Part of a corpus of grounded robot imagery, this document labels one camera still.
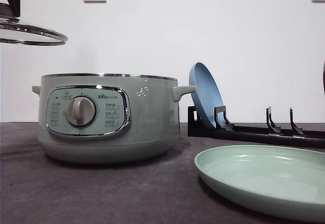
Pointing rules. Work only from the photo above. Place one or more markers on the glass steamer lid green knob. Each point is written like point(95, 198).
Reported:
point(12, 30)

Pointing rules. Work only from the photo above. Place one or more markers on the green plate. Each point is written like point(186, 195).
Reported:
point(282, 180)

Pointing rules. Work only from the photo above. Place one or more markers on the green electric steamer pot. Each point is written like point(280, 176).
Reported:
point(108, 118)

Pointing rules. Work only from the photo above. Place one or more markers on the blue plate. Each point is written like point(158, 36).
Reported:
point(207, 95)

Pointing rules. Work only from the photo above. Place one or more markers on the dark red plate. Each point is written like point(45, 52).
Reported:
point(323, 78)

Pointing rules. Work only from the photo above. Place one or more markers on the black dish rack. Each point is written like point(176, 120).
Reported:
point(272, 132)

